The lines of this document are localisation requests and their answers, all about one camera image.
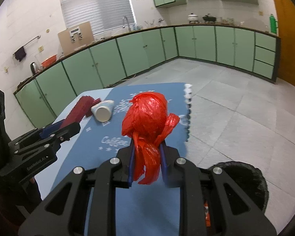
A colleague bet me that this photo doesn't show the dark red sponge strip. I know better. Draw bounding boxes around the dark red sponge strip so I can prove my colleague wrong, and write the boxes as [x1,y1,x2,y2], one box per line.
[60,96,102,128]

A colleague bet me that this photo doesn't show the blue white paper cup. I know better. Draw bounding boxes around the blue white paper cup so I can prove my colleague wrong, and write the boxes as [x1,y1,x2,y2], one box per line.
[91,100,114,123]

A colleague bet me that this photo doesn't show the red plastic bag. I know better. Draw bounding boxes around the red plastic bag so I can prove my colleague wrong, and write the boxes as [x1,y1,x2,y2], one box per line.
[121,92,180,185]

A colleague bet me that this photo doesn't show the black trash bin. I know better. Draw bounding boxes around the black trash bin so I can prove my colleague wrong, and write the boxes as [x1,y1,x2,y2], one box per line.
[197,161,276,235]

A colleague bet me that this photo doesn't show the green lower kitchen cabinets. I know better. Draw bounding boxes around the green lower kitchen cabinets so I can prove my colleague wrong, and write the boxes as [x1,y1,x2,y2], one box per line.
[14,25,281,127]

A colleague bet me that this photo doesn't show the steel electric kettle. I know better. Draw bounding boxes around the steel electric kettle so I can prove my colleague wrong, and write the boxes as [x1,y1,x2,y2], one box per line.
[30,62,40,76]

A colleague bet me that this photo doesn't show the orange plastic basin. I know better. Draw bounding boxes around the orange plastic basin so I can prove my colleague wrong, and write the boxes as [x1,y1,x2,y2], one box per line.
[41,55,57,68]

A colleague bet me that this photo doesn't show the brown cardboard box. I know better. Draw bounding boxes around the brown cardboard box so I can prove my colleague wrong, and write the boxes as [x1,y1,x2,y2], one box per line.
[58,21,95,55]

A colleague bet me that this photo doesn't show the chrome sink faucet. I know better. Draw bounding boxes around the chrome sink faucet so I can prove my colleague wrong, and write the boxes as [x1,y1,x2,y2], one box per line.
[123,16,131,32]

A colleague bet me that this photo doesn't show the window with white blinds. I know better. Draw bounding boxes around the window with white blinds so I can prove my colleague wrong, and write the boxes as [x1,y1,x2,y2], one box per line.
[60,0,136,34]

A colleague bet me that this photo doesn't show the brown wooden door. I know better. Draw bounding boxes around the brown wooden door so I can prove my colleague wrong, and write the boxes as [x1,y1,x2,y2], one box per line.
[274,0,295,86]

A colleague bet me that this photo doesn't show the white cooking pot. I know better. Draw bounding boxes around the white cooking pot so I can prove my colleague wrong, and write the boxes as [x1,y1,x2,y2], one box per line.
[187,13,199,24]

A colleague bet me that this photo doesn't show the green thermos bottle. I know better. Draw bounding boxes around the green thermos bottle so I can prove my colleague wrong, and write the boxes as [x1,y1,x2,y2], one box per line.
[269,14,278,34]

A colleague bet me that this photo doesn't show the black wok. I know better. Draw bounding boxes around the black wok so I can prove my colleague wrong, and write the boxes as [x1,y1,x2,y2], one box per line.
[202,14,216,23]

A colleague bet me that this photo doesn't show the dark cloth on rail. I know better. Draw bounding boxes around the dark cloth on rail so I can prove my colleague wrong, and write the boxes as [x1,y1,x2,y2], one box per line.
[14,46,26,62]

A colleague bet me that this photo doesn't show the metal towel rail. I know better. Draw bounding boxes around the metal towel rail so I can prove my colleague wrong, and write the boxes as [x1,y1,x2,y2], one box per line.
[13,35,41,56]

